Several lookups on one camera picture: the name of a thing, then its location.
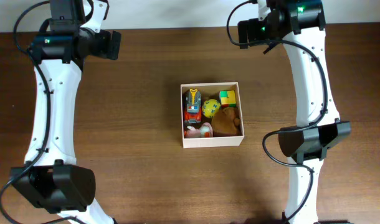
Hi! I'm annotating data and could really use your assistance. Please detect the yellow ball with blue letters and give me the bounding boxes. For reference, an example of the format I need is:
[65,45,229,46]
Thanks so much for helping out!
[202,99,221,119]

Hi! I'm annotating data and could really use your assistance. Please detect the colourful puzzle cube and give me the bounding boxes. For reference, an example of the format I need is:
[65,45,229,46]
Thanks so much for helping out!
[219,90,237,108]

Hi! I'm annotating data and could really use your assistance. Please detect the white open cardboard box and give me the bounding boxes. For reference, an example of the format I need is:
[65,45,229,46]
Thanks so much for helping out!
[181,82,244,148]

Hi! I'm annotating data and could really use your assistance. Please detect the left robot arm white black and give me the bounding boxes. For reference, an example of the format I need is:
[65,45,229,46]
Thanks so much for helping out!
[9,0,121,223]

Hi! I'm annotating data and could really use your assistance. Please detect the pink white toy duck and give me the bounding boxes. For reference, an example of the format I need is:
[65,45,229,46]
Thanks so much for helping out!
[184,123,213,138]

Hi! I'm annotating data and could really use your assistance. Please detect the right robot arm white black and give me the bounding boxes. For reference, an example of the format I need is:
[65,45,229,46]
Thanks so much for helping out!
[235,0,351,223]

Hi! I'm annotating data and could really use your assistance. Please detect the red grey toy truck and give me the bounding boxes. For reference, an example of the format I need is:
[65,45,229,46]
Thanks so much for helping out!
[184,89,202,124]

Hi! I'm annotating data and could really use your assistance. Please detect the brown teddy bear plush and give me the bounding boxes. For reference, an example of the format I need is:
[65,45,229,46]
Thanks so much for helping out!
[211,108,241,137]

